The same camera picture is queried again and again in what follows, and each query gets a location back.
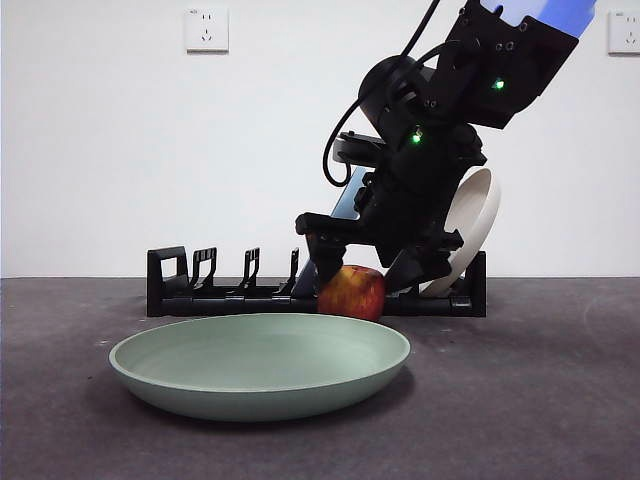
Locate red yellow apple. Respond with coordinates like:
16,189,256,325
317,264,388,323

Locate green round plate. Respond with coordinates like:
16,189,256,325
108,312,413,423

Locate blue round plate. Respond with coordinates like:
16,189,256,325
292,166,370,297

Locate cream round plate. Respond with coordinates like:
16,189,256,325
418,167,502,298

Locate black plate rack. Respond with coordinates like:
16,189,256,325
146,245,488,320

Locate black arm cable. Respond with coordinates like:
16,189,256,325
321,0,444,190

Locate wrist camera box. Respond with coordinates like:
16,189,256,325
333,131,389,164

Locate white wall socket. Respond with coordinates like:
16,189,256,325
185,6,231,55
606,10,640,57

